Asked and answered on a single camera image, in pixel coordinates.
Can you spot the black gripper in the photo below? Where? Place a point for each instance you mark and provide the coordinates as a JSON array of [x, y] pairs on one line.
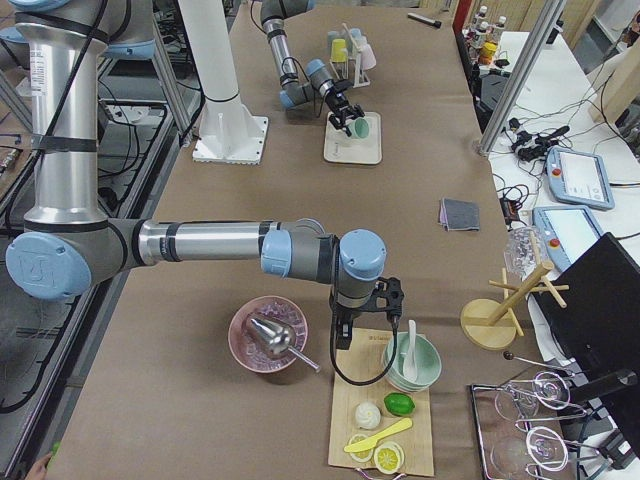
[[338, 103], [345, 314]]

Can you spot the green cup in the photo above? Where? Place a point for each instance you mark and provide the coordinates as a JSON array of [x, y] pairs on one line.
[[360, 128]]

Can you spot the cream rabbit tray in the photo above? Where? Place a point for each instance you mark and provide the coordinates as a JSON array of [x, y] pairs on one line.
[[339, 148]]

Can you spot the pink cup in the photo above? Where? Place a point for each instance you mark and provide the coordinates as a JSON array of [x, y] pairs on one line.
[[368, 59]]

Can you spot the yellow cup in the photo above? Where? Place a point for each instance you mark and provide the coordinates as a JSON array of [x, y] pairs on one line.
[[339, 52]]

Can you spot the grey cup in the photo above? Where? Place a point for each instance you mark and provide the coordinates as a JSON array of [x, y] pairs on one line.
[[332, 35]]

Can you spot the metal scoop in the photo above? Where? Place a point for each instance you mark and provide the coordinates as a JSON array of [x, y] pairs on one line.
[[276, 338]]

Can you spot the white ceramic spoon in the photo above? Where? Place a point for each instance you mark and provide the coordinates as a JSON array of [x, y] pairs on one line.
[[409, 367]]

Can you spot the white steamed bun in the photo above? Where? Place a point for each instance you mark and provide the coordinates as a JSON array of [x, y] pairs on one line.
[[367, 415]]

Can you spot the green lime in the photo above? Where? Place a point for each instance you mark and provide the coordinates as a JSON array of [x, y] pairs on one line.
[[399, 404]]

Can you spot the pink bowl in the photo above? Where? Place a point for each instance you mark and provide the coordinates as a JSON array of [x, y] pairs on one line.
[[247, 351]]

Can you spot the wooden cutting board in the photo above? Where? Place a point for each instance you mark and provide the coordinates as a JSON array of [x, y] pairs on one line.
[[363, 360]]

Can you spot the yellow plastic knife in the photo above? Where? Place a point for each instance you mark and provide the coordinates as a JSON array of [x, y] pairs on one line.
[[370, 442]]

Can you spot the purple cloth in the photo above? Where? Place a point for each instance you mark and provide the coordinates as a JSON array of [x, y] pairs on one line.
[[442, 213]]

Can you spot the wooden stand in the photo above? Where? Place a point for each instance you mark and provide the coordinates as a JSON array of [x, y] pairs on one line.
[[494, 326]]

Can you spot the grey cloth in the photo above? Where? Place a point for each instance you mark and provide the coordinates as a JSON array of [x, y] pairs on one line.
[[461, 215]]

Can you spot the clear glass mug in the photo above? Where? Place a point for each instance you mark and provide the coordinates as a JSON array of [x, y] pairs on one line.
[[524, 250]]

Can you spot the metal wine glass rack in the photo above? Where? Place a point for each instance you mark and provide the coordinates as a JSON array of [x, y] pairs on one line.
[[555, 416]]

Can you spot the blue teach pendant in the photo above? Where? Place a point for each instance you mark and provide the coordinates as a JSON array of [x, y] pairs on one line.
[[578, 178], [568, 232]]

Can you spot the black computer monitor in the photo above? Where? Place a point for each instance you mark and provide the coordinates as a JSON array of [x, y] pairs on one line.
[[599, 328]]

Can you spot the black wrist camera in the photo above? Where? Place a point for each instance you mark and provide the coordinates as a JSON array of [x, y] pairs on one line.
[[387, 297], [341, 85]]

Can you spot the white wire cup rack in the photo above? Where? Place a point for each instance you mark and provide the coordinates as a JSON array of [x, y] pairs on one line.
[[352, 69]]

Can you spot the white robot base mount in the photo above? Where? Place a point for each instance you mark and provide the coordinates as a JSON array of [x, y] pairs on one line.
[[228, 132]]

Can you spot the aluminium frame post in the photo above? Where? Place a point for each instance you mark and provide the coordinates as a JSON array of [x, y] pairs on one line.
[[533, 45]]

